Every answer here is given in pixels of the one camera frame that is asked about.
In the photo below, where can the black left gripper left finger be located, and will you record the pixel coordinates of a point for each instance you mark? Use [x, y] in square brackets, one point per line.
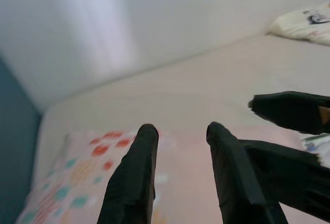
[134, 182]

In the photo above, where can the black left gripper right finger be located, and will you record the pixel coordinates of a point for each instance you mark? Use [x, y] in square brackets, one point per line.
[232, 177]

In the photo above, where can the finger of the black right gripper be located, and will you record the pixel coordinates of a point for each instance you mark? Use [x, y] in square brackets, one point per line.
[291, 177]
[288, 110]

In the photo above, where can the white book with blue lettering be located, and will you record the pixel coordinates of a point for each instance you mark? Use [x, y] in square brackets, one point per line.
[319, 144]

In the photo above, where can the pink patterned pillow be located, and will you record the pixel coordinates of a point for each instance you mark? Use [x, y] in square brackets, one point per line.
[77, 177]

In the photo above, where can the cream cartoon print blanket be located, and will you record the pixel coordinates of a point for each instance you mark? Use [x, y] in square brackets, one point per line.
[304, 25]

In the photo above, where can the mattress with beige sheet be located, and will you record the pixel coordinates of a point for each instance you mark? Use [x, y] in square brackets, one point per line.
[193, 85]

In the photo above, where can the dark teal upholstered headboard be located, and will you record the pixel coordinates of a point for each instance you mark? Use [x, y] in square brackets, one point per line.
[15, 144]

